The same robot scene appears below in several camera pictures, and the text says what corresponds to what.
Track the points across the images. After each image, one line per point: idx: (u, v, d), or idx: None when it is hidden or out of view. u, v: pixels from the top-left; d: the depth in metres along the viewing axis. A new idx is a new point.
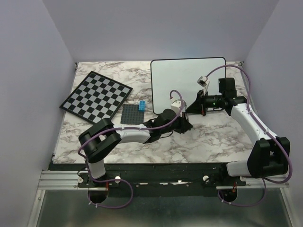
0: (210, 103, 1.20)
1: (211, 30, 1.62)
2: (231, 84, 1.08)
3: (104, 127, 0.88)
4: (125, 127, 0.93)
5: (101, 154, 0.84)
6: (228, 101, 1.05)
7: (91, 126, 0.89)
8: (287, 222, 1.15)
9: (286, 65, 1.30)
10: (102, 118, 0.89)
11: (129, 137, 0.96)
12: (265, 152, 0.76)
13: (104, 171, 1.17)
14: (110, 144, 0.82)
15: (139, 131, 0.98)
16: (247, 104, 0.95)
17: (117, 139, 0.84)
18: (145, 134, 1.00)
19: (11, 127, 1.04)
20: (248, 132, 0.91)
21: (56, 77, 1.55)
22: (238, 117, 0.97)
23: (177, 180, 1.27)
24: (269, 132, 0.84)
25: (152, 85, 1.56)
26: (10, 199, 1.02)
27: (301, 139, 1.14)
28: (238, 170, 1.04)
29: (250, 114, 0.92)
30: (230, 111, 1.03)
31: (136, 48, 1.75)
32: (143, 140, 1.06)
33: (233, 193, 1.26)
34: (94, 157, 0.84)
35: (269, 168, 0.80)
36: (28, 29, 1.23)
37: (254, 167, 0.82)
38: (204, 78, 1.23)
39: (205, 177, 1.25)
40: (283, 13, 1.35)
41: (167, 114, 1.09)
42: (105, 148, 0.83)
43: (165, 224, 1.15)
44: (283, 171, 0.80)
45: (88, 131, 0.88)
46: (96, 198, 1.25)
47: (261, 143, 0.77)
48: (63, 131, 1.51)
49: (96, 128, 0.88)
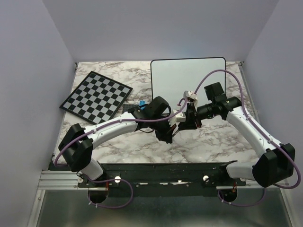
0: (205, 115, 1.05)
1: (211, 30, 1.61)
2: (218, 89, 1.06)
3: (76, 135, 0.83)
4: (98, 129, 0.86)
5: (79, 162, 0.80)
6: (221, 105, 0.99)
7: (64, 137, 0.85)
8: (287, 223, 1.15)
9: (285, 64, 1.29)
10: (71, 126, 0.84)
11: (107, 136, 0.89)
12: (273, 164, 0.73)
13: (102, 170, 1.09)
14: (81, 152, 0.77)
15: (120, 124, 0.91)
16: (244, 108, 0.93)
17: (88, 144, 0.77)
18: (129, 125, 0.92)
19: (11, 127, 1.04)
20: (250, 140, 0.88)
21: (56, 77, 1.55)
22: (236, 123, 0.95)
23: (177, 180, 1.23)
24: (273, 140, 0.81)
25: (152, 85, 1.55)
26: (9, 198, 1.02)
27: (300, 139, 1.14)
28: (239, 173, 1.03)
29: (249, 120, 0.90)
30: (225, 116, 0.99)
31: (137, 48, 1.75)
32: (131, 129, 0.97)
33: (232, 192, 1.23)
34: (74, 166, 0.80)
35: (277, 176, 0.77)
36: (27, 29, 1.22)
37: (262, 179, 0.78)
38: (191, 94, 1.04)
39: (205, 177, 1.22)
40: (283, 12, 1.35)
41: (156, 104, 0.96)
42: (79, 157, 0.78)
43: (165, 224, 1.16)
44: (289, 174, 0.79)
45: (63, 143, 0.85)
46: (96, 198, 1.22)
47: (268, 154, 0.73)
48: (63, 131, 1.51)
49: (69, 137, 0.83)
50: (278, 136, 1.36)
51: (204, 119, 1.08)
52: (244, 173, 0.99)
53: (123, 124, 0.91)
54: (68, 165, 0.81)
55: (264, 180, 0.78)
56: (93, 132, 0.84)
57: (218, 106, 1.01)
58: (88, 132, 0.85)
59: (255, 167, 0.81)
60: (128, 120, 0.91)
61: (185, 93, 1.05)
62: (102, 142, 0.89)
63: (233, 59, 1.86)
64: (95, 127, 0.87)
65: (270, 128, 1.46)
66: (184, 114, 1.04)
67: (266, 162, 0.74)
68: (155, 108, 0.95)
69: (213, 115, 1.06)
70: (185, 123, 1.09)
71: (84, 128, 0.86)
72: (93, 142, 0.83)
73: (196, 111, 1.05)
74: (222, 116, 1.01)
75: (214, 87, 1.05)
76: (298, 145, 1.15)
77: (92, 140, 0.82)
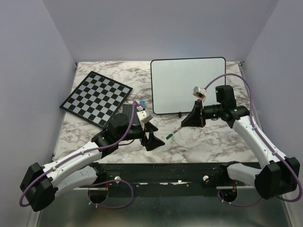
0: (210, 115, 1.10)
1: (211, 30, 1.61)
2: (230, 93, 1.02)
3: (35, 174, 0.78)
4: (57, 166, 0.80)
5: (42, 201, 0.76)
6: (228, 112, 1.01)
7: (23, 178, 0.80)
8: (287, 223, 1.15)
9: (285, 64, 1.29)
10: (29, 167, 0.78)
11: (70, 171, 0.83)
12: (277, 177, 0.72)
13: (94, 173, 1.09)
14: (41, 193, 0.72)
15: (84, 156, 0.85)
16: (251, 117, 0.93)
17: (48, 184, 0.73)
18: (92, 156, 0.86)
19: (11, 127, 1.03)
20: (255, 152, 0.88)
21: (56, 77, 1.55)
22: (242, 133, 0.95)
23: (177, 180, 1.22)
24: (278, 153, 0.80)
25: (152, 85, 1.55)
26: (9, 198, 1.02)
27: (300, 138, 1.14)
28: (242, 176, 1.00)
29: (255, 130, 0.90)
30: (231, 124, 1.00)
31: (137, 48, 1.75)
32: (98, 158, 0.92)
33: (233, 192, 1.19)
34: (37, 205, 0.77)
35: (280, 189, 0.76)
36: (27, 29, 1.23)
37: (265, 190, 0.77)
38: (201, 91, 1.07)
39: (205, 177, 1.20)
40: (283, 12, 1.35)
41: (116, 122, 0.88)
42: (40, 197, 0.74)
43: (166, 224, 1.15)
44: (292, 188, 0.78)
45: (23, 183, 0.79)
46: (96, 198, 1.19)
47: (271, 167, 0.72)
48: (63, 131, 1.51)
49: (28, 178, 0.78)
50: (278, 137, 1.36)
51: (210, 118, 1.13)
52: (245, 177, 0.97)
53: (86, 156, 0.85)
54: (31, 204, 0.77)
55: (266, 192, 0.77)
56: (52, 170, 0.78)
57: (225, 113, 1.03)
58: (47, 170, 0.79)
59: (258, 177, 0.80)
60: (90, 151, 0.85)
61: (195, 88, 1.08)
62: (66, 177, 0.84)
63: (233, 59, 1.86)
64: (55, 164, 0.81)
65: (270, 128, 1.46)
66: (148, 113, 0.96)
67: (268, 174, 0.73)
68: (115, 132, 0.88)
69: (218, 116, 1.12)
70: (191, 117, 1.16)
71: (43, 167, 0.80)
72: (54, 180, 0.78)
73: (203, 110, 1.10)
74: (227, 122, 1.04)
75: (225, 91, 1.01)
76: (298, 145, 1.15)
77: (51, 179, 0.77)
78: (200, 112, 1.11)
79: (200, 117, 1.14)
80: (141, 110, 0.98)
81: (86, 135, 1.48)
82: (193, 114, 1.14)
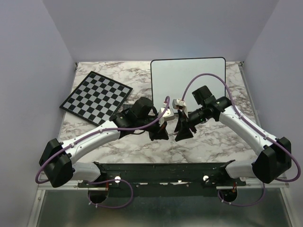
0: (198, 121, 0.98)
1: (211, 30, 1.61)
2: (206, 91, 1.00)
3: (54, 150, 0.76)
4: (76, 142, 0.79)
5: (61, 178, 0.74)
6: (212, 107, 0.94)
7: (42, 154, 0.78)
8: (287, 223, 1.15)
9: (285, 64, 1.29)
10: (49, 141, 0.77)
11: (88, 148, 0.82)
12: (273, 159, 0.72)
13: (99, 171, 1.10)
14: (60, 169, 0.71)
15: (101, 134, 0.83)
16: (234, 107, 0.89)
17: (66, 161, 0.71)
18: (110, 135, 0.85)
19: (10, 127, 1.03)
20: (246, 139, 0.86)
21: (55, 77, 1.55)
22: (229, 123, 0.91)
23: (177, 180, 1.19)
24: (269, 136, 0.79)
25: (152, 85, 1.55)
26: (9, 199, 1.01)
27: (300, 139, 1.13)
28: (240, 172, 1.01)
29: (242, 119, 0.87)
30: (218, 117, 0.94)
31: (137, 48, 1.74)
32: (115, 138, 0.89)
33: (233, 192, 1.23)
34: (55, 183, 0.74)
35: (278, 171, 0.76)
36: (27, 29, 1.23)
37: (265, 175, 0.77)
38: (179, 101, 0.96)
39: (205, 177, 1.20)
40: (283, 12, 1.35)
41: (145, 101, 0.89)
42: (59, 173, 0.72)
43: (165, 224, 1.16)
44: (289, 166, 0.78)
45: (42, 160, 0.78)
46: (96, 198, 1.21)
47: (266, 151, 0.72)
48: (63, 131, 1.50)
49: (47, 154, 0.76)
50: (278, 137, 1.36)
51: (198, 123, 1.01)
52: (245, 173, 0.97)
53: (104, 134, 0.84)
54: (49, 180, 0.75)
55: (267, 177, 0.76)
56: (70, 146, 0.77)
57: (209, 107, 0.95)
58: (66, 146, 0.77)
59: (255, 164, 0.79)
60: (109, 129, 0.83)
61: (173, 101, 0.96)
62: (83, 155, 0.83)
63: (233, 59, 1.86)
64: (74, 141, 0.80)
65: (270, 128, 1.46)
66: (172, 111, 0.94)
67: (265, 159, 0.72)
68: (138, 112, 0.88)
69: (206, 118, 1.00)
70: (182, 132, 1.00)
71: (62, 143, 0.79)
72: (72, 157, 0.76)
73: (188, 118, 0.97)
74: (214, 117, 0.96)
75: (202, 91, 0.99)
76: (298, 145, 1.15)
77: (70, 155, 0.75)
78: (187, 124, 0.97)
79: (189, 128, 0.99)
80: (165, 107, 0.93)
81: None
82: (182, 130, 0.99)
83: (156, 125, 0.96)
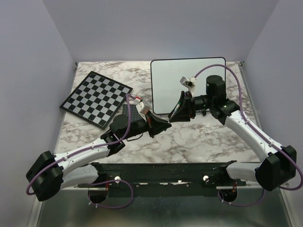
0: (200, 107, 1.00)
1: (211, 30, 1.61)
2: (223, 88, 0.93)
3: (46, 163, 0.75)
4: (69, 156, 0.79)
5: (48, 191, 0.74)
6: (219, 110, 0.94)
7: (33, 166, 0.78)
8: (287, 223, 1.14)
9: (285, 64, 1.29)
10: (41, 154, 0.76)
11: (80, 163, 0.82)
12: (277, 167, 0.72)
13: (97, 173, 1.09)
14: (50, 181, 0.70)
15: (93, 150, 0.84)
16: (242, 112, 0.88)
17: (58, 173, 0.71)
18: (101, 151, 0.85)
19: (10, 127, 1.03)
20: (252, 145, 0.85)
21: (56, 77, 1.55)
22: (235, 128, 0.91)
23: (177, 180, 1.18)
24: (274, 144, 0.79)
25: (152, 85, 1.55)
26: (9, 199, 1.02)
27: (300, 138, 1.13)
28: (241, 174, 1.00)
29: (248, 124, 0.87)
30: (224, 121, 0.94)
31: (136, 48, 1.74)
32: (103, 156, 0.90)
33: (233, 192, 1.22)
34: (43, 195, 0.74)
35: (281, 179, 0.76)
36: (27, 29, 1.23)
37: (269, 182, 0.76)
38: (192, 79, 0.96)
39: (205, 177, 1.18)
40: (283, 12, 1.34)
41: (117, 124, 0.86)
42: (48, 187, 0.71)
43: (165, 224, 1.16)
44: (292, 175, 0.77)
45: (32, 171, 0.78)
46: (96, 198, 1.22)
47: (270, 158, 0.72)
48: (63, 131, 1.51)
49: (38, 166, 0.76)
50: (278, 136, 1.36)
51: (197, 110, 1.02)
52: (245, 175, 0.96)
53: (96, 150, 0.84)
54: (37, 193, 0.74)
55: (270, 184, 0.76)
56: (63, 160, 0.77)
57: (216, 110, 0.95)
58: (58, 160, 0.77)
59: (258, 171, 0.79)
60: (100, 145, 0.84)
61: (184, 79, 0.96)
62: (74, 169, 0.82)
63: (233, 59, 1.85)
64: (67, 154, 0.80)
65: (270, 128, 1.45)
66: (145, 101, 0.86)
67: (268, 166, 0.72)
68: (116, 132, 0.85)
69: (207, 108, 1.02)
70: (180, 112, 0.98)
71: (55, 156, 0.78)
72: (64, 170, 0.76)
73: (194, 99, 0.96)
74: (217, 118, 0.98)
75: (218, 88, 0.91)
76: (298, 145, 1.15)
77: (62, 168, 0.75)
78: (192, 105, 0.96)
79: (190, 110, 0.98)
80: (138, 101, 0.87)
81: (86, 135, 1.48)
82: (183, 108, 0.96)
83: (146, 125, 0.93)
